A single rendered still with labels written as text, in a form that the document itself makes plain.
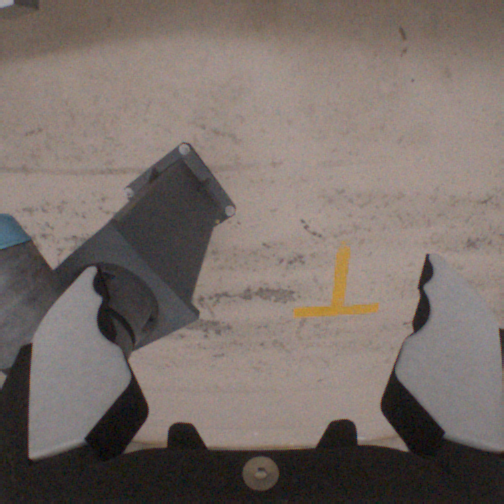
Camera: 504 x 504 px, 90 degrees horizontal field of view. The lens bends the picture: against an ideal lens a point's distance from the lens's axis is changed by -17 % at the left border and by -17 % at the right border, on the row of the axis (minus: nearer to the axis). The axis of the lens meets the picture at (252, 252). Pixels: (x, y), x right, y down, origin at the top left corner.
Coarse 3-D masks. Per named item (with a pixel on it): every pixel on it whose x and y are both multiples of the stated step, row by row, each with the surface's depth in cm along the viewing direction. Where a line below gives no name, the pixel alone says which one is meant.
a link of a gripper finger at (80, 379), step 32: (96, 288) 10; (64, 320) 8; (96, 320) 8; (32, 352) 7; (64, 352) 7; (96, 352) 7; (32, 384) 6; (64, 384) 6; (96, 384) 6; (128, 384) 6; (32, 416) 5; (64, 416) 6; (96, 416) 6; (128, 416) 6; (32, 448) 5; (64, 448) 5; (96, 448) 5
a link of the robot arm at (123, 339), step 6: (114, 318) 47; (114, 324) 46; (120, 324) 47; (120, 330) 47; (126, 330) 48; (120, 336) 46; (126, 336) 48; (120, 342) 46; (126, 342) 47; (126, 348) 47; (132, 348) 50; (126, 354) 47; (6, 372) 32
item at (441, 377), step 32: (448, 288) 9; (416, 320) 9; (448, 320) 7; (480, 320) 7; (416, 352) 7; (448, 352) 6; (480, 352) 6; (416, 384) 6; (448, 384) 6; (480, 384) 6; (384, 416) 7; (416, 416) 6; (448, 416) 5; (480, 416) 5; (416, 448) 6; (480, 448) 5
